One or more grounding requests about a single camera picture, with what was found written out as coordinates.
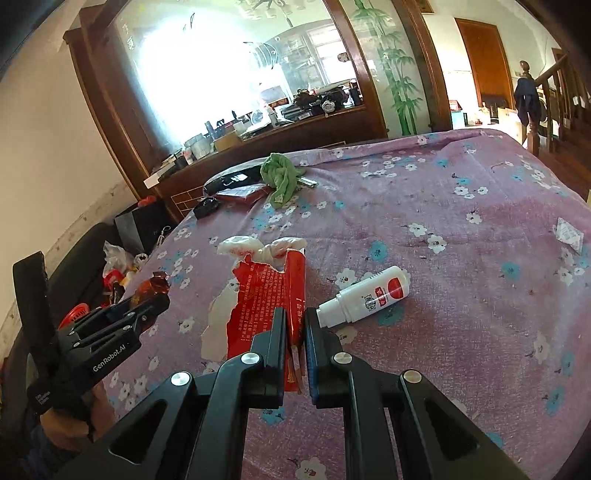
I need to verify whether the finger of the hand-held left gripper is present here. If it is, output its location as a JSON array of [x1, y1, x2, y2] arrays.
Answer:
[[111, 292, 171, 325], [90, 313, 160, 346]]

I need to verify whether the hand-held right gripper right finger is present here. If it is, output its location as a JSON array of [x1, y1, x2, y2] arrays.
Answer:
[[305, 307, 532, 480]]

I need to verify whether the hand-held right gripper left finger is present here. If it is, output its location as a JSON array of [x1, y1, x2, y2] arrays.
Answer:
[[55, 307, 288, 480]]

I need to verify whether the orange brown candy wrapper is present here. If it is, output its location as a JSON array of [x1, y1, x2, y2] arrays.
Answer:
[[124, 271, 172, 309]]

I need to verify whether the red mesh basket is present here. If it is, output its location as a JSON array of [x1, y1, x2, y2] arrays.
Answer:
[[58, 302, 93, 328]]

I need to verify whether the red torn carton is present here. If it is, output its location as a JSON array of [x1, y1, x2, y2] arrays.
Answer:
[[202, 248, 306, 394]]

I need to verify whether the person's left hand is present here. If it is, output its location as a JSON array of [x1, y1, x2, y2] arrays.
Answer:
[[39, 385, 115, 455]]

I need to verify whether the clear plastic bag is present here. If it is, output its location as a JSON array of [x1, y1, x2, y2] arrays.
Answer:
[[102, 240, 148, 278]]

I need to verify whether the black shopping bag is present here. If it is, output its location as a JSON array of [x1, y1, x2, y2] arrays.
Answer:
[[115, 200, 174, 254]]

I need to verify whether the white red label bottle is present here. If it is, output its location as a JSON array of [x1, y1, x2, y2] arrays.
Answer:
[[316, 265, 411, 329]]

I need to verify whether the black sofa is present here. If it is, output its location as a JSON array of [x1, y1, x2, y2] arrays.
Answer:
[[46, 222, 121, 315]]

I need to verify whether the pink white plastic bag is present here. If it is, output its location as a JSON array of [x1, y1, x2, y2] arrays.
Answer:
[[217, 235, 308, 271]]

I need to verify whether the black car key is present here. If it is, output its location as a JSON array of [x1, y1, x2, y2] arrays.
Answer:
[[193, 197, 220, 220]]

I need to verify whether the stack of books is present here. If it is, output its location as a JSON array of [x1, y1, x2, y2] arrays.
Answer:
[[143, 154, 185, 188]]

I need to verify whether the black pouch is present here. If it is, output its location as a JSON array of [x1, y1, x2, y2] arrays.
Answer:
[[203, 164, 269, 195]]

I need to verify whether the purple floral tablecloth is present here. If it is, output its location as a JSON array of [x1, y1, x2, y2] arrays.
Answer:
[[99, 128, 591, 480]]

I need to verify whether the green cloth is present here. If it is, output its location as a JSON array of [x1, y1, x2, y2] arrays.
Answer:
[[260, 153, 306, 208]]

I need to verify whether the tan box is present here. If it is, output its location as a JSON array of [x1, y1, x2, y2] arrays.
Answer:
[[213, 133, 243, 152]]

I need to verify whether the wooden partition counter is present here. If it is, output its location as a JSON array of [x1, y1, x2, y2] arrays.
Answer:
[[64, 0, 455, 222]]

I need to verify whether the small white sachet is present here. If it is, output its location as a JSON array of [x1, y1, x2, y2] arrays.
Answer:
[[554, 219, 585, 254]]

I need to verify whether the chandelier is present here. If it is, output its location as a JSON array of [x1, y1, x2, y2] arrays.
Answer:
[[235, 0, 305, 14]]

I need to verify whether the dark jacket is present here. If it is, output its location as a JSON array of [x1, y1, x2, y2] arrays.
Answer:
[[514, 78, 543, 127]]

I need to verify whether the wooden door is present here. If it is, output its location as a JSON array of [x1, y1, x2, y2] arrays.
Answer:
[[455, 17, 515, 114]]

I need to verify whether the wooden stair railing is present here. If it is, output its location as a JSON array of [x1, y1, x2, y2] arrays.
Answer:
[[519, 48, 591, 153]]

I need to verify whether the bamboo wall painting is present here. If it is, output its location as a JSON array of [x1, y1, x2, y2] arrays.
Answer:
[[353, 0, 428, 137]]

